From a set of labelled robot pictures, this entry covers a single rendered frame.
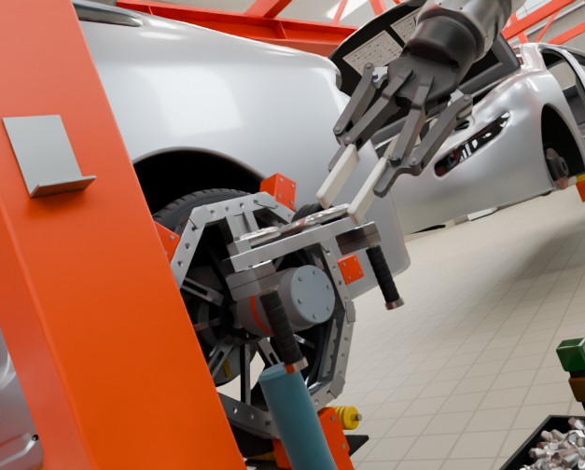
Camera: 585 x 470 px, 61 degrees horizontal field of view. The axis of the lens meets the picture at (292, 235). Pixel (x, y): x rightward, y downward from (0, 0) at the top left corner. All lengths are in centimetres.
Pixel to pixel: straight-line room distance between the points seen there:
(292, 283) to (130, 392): 53
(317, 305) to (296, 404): 21
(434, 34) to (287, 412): 73
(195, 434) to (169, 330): 12
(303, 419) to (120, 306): 55
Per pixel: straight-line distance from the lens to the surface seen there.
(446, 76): 58
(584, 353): 88
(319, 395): 124
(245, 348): 124
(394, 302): 114
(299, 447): 105
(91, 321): 57
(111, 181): 62
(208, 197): 125
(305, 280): 106
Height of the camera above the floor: 94
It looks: 2 degrees up
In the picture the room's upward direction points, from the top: 21 degrees counter-clockwise
